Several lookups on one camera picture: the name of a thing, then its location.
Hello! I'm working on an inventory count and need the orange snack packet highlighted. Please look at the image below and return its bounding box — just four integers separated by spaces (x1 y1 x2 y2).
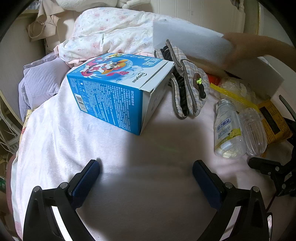
258 100 292 145

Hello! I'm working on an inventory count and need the clear ribbed plastic jar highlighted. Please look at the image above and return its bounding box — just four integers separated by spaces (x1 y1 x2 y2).
239 108 267 157

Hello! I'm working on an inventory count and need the clear vitamin tablet bottle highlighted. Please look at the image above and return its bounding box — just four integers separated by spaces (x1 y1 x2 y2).
214 99 246 159

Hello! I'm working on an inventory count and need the plaid grey cap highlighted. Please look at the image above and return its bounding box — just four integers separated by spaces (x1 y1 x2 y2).
154 40 210 120

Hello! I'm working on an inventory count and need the grey fabric storage bin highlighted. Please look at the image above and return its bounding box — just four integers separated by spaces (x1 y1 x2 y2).
153 19 284 97

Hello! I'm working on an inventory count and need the blue bandage carton box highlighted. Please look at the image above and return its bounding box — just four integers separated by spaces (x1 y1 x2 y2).
67 53 175 135

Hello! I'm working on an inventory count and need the person's right hand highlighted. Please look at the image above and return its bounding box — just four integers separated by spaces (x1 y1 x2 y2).
196 32 269 75

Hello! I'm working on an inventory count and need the yellow clear zip bag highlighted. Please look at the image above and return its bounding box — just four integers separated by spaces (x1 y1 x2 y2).
210 77 258 113

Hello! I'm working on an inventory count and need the red snack packet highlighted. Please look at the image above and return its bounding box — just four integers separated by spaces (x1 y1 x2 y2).
206 73 221 86

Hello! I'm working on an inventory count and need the lavender folded blanket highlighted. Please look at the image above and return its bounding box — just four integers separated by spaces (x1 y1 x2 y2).
18 52 70 121

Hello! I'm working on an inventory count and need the white bed headboard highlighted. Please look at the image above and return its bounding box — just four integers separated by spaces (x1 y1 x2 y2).
134 0 245 34

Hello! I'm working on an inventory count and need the floral white duvet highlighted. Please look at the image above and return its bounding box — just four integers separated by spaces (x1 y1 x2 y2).
53 6 186 69

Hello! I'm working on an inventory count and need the beige handbag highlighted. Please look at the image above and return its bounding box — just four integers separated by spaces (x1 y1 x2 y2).
27 1 79 42

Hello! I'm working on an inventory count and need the ice cream print pillow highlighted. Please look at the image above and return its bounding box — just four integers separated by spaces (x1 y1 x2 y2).
56 0 151 12

